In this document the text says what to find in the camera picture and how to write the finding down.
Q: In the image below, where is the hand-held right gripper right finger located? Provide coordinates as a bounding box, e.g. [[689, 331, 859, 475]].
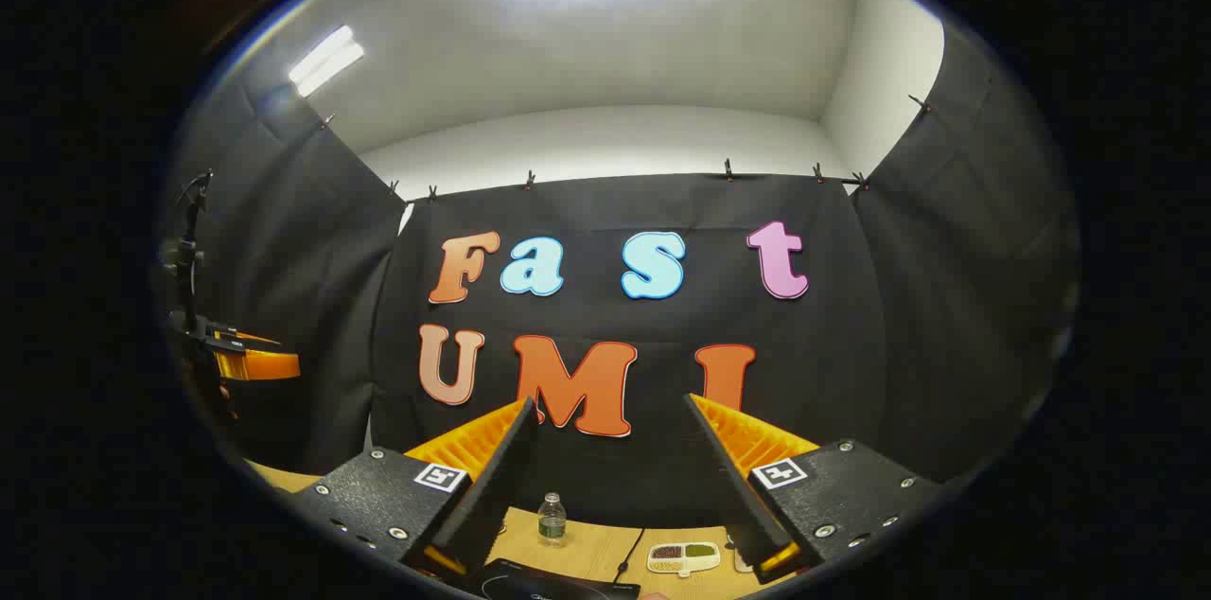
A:
[[683, 392, 942, 584]]

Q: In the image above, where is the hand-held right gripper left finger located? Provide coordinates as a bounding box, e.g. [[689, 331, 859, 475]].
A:
[[289, 397, 540, 582]]

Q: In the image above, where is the black induction cooktop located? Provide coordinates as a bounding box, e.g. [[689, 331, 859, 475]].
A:
[[468, 558, 644, 600]]

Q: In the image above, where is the clear plastic water bottle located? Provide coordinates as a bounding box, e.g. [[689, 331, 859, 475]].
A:
[[537, 492, 568, 548]]

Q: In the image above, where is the black tripod stand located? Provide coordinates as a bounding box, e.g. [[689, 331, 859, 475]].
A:
[[159, 169, 217, 336]]

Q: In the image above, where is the white divided bean dish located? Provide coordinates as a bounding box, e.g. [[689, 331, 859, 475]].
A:
[[647, 541, 722, 577]]

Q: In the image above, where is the narrow ceiling light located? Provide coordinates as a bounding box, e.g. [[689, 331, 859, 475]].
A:
[[288, 25, 366, 99]]

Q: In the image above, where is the row of black cloth clips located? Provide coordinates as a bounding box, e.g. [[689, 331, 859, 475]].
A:
[[320, 94, 933, 203]]

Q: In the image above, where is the black power cable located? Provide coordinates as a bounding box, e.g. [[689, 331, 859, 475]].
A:
[[615, 529, 646, 585]]

